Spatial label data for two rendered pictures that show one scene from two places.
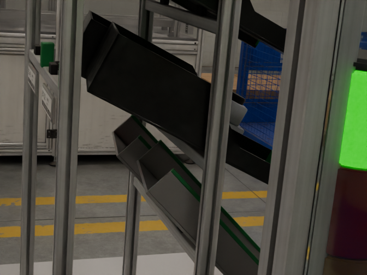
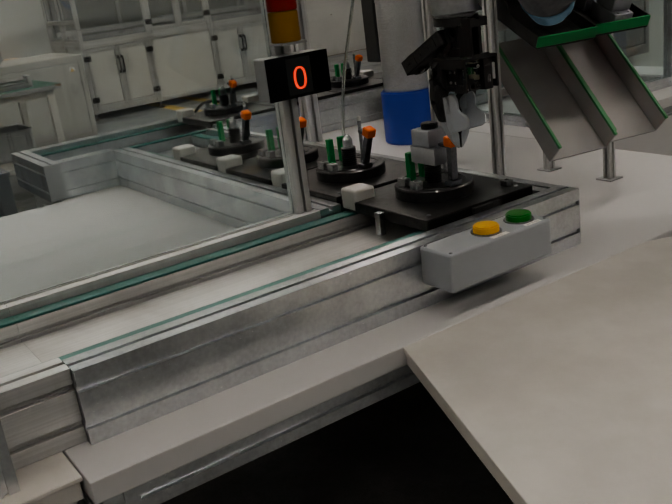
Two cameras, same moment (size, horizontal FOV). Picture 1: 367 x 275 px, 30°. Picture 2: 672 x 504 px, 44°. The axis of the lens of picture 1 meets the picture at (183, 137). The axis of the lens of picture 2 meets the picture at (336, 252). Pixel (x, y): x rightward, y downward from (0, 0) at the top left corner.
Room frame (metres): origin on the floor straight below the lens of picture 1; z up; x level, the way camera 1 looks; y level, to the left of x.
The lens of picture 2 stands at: (0.09, -1.51, 1.37)
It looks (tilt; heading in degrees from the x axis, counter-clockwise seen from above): 19 degrees down; 78
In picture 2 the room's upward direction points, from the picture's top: 7 degrees counter-clockwise
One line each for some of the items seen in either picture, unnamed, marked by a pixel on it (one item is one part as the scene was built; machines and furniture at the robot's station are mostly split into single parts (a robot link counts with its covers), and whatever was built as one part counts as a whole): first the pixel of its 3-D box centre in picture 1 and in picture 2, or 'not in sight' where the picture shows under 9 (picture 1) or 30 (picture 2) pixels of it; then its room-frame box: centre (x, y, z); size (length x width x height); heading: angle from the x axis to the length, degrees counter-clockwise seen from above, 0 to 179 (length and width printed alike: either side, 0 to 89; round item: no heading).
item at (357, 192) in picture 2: not in sight; (358, 197); (0.46, -0.08, 0.97); 0.05 x 0.05 x 0.04; 20
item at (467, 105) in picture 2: not in sight; (472, 118); (0.63, -0.23, 1.10); 0.06 x 0.03 x 0.09; 110
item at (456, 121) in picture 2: not in sight; (457, 122); (0.60, -0.24, 1.10); 0.06 x 0.03 x 0.09; 110
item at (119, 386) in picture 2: not in sight; (365, 287); (0.37, -0.38, 0.91); 0.89 x 0.06 x 0.11; 20
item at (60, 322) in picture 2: not in sight; (290, 269); (0.29, -0.22, 0.91); 0.84 x 0.28 x 0.10; 20
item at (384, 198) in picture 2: not in sight; (435, 196); (0.58, -0.14, 0.96); 0.24 x 0.24 x 0.02; 20
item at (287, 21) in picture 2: not in sight; (284, 26); (0.36, -0.10, 1.28); 0.05 x 0.05 x 0.05
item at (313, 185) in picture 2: not in sight; (348, 153); (0.49, 0.10, 1.01); 0.24 x 0.24 x 0.13; 20
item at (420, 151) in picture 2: not in sight; (427, 141); (0.58, -0.13, 1.06); 0.08 x 0.04 x 0.07; 110
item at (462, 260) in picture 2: not in sight; (487, 249); (0.57, -0.37, 0.93); 0.21 x 0.07 x 0.06; 20
